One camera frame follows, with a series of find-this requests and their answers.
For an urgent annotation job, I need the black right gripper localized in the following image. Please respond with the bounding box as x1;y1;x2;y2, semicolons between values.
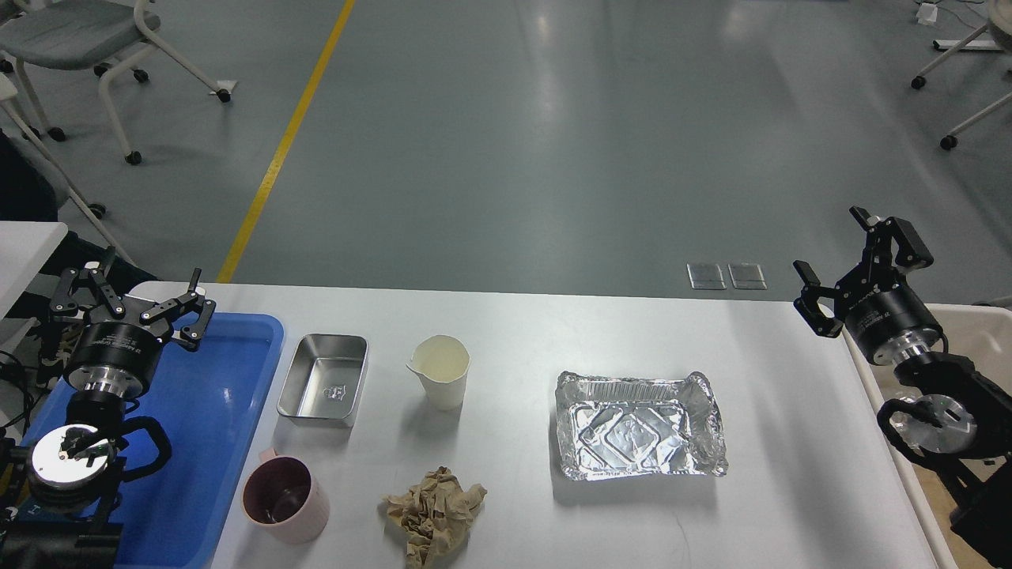
794;206;943;365

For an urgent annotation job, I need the blue plastic tray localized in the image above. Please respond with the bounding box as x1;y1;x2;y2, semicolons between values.
0;312;285;569

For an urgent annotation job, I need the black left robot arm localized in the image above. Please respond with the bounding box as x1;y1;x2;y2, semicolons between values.
2;247;216;568

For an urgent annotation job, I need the floor socket plate right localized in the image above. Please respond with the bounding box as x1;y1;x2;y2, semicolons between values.
727;262;768;289

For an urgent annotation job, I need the aluminium foil tray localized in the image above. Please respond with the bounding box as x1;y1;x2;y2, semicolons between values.
554;371;729;481

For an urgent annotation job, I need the white side table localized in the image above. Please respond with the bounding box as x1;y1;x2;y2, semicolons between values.
1;220;68;316

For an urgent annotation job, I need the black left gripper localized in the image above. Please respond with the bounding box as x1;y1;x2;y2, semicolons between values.
48;247;217;396

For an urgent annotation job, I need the white folding chair frame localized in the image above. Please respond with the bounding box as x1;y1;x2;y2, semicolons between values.
1;75;136;264

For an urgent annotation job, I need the white chair legs right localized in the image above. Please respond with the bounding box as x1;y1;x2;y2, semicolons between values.
911;0;1012;151

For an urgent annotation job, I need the pink HOME mug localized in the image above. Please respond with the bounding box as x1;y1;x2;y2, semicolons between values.
241;449;331;545

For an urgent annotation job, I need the stainless steel rectangular box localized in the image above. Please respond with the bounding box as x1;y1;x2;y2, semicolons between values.
276;333;368;428

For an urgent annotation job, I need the white paper cup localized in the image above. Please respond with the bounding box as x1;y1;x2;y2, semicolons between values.
407;335;470;411

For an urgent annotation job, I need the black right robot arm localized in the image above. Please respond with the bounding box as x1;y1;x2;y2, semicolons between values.
794;206;1011;568

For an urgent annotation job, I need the floor socket plate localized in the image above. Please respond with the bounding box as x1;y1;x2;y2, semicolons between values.
686;262;727;291
727;262;768;289

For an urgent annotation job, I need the floor socket plate left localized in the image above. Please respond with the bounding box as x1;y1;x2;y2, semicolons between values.
686;262;727;291

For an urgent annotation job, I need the grey office chair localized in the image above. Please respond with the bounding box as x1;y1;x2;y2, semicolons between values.
1;1;232;165

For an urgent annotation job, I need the beige plastic bin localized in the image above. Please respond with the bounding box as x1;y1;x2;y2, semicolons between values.
846;305;1010;568

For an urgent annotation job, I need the crumpled brown paper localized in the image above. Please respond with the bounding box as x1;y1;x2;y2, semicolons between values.
382;465;488;568

